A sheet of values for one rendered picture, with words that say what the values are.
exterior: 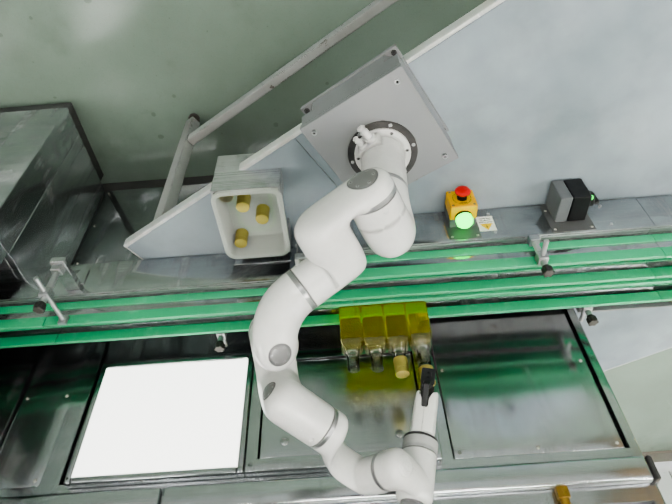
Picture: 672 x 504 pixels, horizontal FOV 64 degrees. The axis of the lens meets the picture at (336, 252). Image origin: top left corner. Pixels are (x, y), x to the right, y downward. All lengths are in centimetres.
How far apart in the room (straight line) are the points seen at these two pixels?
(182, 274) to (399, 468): 81
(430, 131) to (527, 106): 28
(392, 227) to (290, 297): 22
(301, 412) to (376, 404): 45
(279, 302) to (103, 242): 127
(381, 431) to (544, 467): 38
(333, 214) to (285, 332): 22
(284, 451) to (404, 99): 86
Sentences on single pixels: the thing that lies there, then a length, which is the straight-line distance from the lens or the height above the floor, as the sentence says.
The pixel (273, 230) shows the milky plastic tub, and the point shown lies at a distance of 148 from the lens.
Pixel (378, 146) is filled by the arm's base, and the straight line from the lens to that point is 115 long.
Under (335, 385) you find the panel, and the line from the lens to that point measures 146.
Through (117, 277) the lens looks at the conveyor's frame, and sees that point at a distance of 162.
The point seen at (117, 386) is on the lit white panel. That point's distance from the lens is 161.
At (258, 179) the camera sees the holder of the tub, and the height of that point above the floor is 79.
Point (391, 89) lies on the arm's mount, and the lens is 115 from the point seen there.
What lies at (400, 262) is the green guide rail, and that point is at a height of 92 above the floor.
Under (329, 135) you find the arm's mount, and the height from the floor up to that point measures 86.
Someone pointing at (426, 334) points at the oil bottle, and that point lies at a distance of 135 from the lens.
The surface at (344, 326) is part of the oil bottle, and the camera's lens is 137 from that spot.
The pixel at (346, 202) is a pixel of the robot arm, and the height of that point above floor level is 117.
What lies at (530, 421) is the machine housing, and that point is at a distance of 149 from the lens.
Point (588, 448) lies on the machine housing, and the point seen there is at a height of 130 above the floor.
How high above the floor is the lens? 188
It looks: 47 degrees down
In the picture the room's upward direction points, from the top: 177 degrees clockwise
